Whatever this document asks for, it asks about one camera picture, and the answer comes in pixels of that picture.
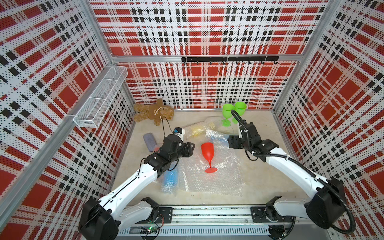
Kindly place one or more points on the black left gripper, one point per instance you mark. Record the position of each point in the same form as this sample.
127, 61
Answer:
188, 151

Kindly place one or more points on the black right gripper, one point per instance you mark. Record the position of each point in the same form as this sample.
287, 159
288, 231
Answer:
233, 139

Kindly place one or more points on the light blue glass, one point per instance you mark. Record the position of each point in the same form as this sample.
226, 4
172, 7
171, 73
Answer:
219, 140

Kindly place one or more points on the red glass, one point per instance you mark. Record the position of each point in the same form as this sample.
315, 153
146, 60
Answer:
208, 152

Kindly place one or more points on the green wine glass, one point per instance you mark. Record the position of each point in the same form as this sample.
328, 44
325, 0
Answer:
240, 108
227, 108

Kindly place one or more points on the bubble wrap sheet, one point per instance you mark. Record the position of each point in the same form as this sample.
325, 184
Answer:
223, 176

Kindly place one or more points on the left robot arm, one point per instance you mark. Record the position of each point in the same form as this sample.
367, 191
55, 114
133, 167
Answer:
103, 219

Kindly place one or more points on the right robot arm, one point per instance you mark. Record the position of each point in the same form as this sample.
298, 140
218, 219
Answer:
326, 205

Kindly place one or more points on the yellow glass in bubble wrap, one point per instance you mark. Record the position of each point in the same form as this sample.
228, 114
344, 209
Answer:
199, 128

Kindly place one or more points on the blue glass in bubble wrap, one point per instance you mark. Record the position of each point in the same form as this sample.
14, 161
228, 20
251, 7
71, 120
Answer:
169, 182

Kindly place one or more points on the purple glass in bubble wrap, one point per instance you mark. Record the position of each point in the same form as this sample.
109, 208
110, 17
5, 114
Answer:
150, 141

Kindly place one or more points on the brown teddy bear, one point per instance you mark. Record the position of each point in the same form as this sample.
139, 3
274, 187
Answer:
156, 112

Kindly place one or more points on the green circuit board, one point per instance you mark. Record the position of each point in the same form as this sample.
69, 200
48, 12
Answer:
149, 231

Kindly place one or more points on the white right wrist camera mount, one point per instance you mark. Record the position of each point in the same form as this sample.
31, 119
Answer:
243, 131

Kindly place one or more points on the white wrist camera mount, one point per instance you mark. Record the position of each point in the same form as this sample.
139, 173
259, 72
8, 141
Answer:
243, 131
179, 132

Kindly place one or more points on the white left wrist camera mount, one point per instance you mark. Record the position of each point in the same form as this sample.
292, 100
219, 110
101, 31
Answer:
179, 132

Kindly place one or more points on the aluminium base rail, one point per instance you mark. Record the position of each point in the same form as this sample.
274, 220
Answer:
226, 221

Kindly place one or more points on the black hook rail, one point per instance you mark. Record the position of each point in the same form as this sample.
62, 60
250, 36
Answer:
249, 59

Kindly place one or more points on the white wire mesh basket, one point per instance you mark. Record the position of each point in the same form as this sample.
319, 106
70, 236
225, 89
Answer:
93, 111

